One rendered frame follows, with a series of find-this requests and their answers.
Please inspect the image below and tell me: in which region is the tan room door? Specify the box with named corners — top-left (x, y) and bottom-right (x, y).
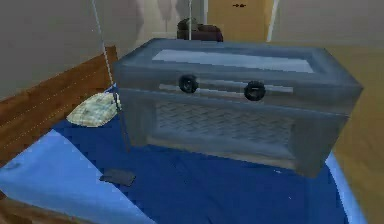
top-left (207, 0), bottom-right (272, 43)

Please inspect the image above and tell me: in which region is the blue bed with wooden frame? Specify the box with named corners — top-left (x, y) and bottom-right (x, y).
top-left (0, 45), bottom-right (370, 224)

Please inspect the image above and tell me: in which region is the grey blue bedside chest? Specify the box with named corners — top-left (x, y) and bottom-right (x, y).
top-left (112, 37), bottom-right (364, 179)

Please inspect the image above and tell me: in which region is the pale checked pillow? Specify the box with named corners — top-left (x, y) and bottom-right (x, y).
top-left (65, 92), bottom-right (122, 128)

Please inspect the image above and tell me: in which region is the small dark flat slab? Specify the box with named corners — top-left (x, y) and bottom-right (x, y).
top-left (99, 168), bottom-right (137, 187)

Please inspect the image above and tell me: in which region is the thin grey lamp pole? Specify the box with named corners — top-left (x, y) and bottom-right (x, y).
top-left (91, 0), bottom-right (115, 88)

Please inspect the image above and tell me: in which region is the dark maroon armchair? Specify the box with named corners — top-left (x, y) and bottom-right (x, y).
top-left (176, 17), bottom-right (224, 43)

